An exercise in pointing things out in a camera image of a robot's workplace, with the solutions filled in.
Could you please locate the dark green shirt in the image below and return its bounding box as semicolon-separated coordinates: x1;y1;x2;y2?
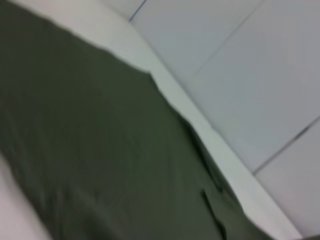
0;0;278;240

